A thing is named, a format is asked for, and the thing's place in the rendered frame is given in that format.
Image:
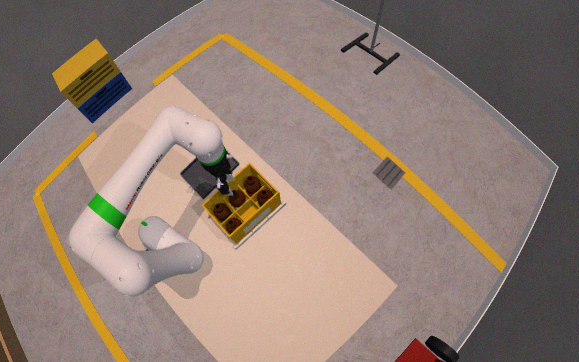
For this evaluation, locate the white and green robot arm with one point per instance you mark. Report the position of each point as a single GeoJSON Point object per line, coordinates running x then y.
{"type": "Point", "coordinates": [93, 236]}

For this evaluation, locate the yellow divided crate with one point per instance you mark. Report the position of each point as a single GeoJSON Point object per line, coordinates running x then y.
{"type": "Point", "coordinates": [247, 211]}

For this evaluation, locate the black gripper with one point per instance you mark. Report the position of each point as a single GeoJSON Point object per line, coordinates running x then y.
{"type": "Point", "coordinates": [225, 175]}

